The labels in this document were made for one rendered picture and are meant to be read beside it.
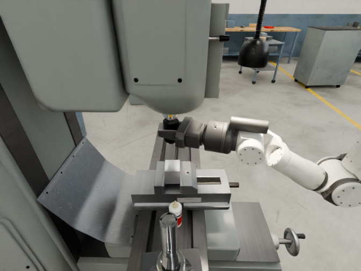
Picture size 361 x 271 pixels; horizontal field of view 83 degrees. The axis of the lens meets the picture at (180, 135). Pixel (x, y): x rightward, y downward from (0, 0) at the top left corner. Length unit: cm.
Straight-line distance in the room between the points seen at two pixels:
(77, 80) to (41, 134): 28
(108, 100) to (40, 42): 15
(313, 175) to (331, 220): 163
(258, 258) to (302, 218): 125
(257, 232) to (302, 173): 45
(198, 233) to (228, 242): 16
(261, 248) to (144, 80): 79
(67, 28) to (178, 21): 20
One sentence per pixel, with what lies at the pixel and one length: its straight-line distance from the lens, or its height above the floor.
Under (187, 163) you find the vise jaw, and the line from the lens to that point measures 77.
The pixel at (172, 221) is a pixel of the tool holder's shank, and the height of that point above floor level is 131.
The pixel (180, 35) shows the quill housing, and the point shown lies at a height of 150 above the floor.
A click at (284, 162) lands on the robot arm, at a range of 60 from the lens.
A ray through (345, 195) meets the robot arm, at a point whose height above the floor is 116.
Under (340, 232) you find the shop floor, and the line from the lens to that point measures 222.
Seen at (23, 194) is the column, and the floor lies 113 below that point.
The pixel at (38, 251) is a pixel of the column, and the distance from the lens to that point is 87.
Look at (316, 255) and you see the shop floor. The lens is 200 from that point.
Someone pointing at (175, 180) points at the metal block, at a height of 103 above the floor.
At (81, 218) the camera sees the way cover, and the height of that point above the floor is 96.
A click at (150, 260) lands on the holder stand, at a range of 48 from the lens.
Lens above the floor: 156
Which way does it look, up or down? 34 degrees down
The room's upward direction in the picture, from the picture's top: straight up
